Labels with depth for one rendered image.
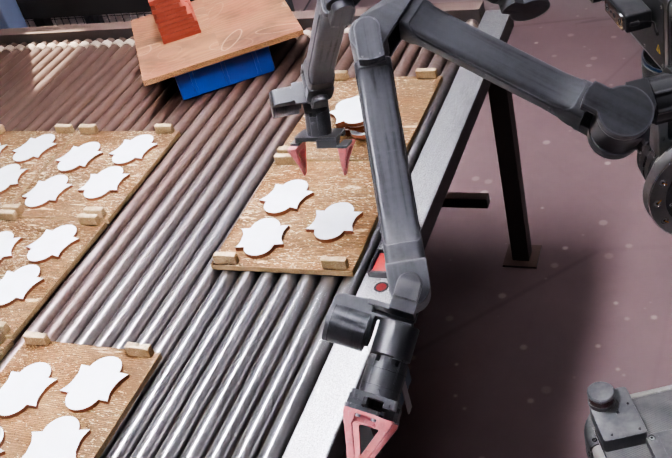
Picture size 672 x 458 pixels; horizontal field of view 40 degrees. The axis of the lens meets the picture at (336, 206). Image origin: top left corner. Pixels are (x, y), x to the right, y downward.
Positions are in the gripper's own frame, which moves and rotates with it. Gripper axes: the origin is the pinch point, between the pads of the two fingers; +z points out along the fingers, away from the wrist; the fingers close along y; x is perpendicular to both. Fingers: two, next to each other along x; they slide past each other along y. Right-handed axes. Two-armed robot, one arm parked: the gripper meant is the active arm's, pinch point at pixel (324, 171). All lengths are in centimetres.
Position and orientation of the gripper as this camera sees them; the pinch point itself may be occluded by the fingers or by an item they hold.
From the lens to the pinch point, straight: 210.8
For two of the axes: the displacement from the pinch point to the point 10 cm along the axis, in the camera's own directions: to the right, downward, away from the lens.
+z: 1.2, 9.2, 3.6
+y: -9.4, -0.1, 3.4
